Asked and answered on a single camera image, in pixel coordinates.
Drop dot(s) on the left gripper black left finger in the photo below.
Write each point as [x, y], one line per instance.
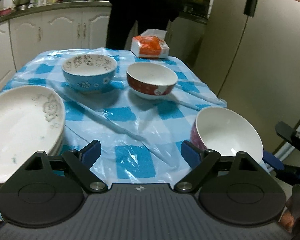
[79, 163]

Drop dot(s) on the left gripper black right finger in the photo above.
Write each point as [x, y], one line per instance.
[203, 166]

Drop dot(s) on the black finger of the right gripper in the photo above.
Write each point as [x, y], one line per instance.
[288, 134]
[286, 173]

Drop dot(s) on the pink white bowl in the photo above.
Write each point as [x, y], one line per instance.
[226, 132]

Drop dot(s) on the white floral plate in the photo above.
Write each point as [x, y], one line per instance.
[32, 118]

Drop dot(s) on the blue floral bowl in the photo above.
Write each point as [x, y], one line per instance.
[89, 72]

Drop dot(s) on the white lower kitchen cabinets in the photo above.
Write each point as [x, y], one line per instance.
[25, 34]

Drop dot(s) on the right hand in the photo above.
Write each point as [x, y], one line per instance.
[288, 221]

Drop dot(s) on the blue checkered plastic tablecloth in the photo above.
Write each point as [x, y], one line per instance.
[140, 138]

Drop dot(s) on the beige refrigerator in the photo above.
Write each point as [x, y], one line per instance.
[250, 57]

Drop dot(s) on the red patterned bowl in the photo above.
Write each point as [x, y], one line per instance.
[150, 80]

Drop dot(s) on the orange tissue pack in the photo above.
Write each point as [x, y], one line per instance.
[150, 45]

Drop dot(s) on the person in black clothes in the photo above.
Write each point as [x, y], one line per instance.
[147, 14]

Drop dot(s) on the pink small bowl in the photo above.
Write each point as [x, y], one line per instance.
[6, 12]

